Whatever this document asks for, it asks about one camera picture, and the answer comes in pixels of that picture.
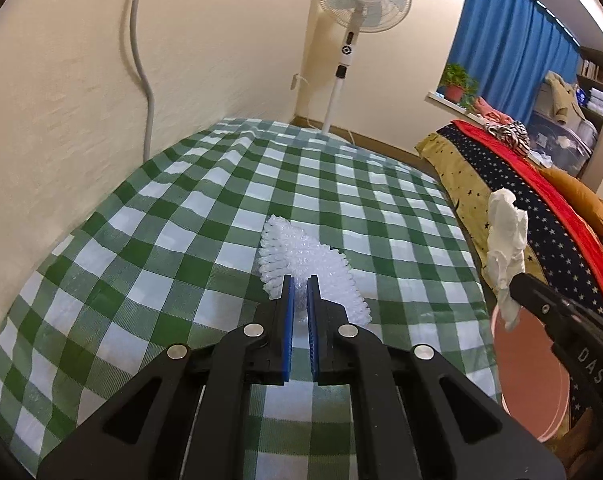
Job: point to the potted green plant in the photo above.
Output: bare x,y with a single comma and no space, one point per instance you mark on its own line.
456,82

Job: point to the clear bubble wrap sheet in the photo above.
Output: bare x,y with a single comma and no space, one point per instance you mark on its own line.
301,250

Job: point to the wooden bookshelf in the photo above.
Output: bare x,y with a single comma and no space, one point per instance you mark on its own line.
599,85

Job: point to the star patterned bed cover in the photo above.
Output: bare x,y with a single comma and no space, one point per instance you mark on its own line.
481,170

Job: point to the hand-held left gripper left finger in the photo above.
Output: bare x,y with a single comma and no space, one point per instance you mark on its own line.
289,330

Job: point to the silver metal pot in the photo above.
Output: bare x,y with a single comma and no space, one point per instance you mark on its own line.
587,132

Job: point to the khaki coat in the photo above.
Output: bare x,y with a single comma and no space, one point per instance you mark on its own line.
561,97

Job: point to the translucent plastic storage box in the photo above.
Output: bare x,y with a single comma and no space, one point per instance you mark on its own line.
556,140

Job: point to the orange pillow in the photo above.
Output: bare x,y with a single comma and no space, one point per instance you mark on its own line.
581,195

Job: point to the pink cloth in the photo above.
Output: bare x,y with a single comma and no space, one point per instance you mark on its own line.
491,110

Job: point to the pink plastic bin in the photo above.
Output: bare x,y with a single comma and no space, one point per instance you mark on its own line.
526,375

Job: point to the white windowsill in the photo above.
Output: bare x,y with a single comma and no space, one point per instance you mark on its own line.
439,96

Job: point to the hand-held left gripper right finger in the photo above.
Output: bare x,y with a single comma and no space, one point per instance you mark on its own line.
312,330

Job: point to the green checkered tablecloth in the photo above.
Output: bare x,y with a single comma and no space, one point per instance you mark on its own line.
181,210

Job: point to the blue curtain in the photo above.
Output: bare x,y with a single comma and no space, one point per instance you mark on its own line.
506,35

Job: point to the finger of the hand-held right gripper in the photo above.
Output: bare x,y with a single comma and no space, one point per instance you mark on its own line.
539,297

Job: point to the red blanket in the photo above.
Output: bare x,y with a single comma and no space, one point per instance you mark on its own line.
556,205

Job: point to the white tissue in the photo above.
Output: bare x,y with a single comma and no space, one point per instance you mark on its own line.
504,230

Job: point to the black white striped cloth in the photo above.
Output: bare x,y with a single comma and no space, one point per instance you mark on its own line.
511,135

